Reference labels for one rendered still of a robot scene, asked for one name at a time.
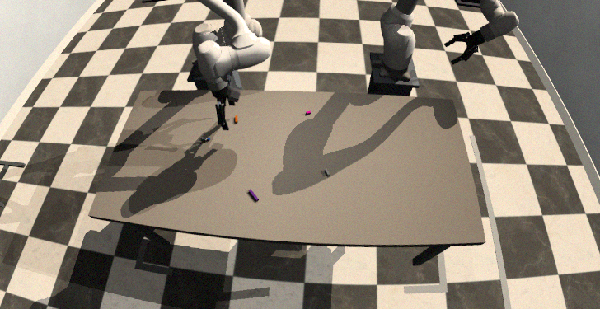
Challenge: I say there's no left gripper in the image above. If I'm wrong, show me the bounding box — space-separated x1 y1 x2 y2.
444 30 485 64

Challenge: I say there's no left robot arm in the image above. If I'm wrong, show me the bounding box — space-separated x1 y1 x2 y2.
373 0 519 81

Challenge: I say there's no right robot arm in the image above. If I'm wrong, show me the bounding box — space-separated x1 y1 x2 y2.
192 0 271 91

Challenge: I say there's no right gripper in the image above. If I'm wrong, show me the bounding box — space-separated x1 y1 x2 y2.
211 85 235 130

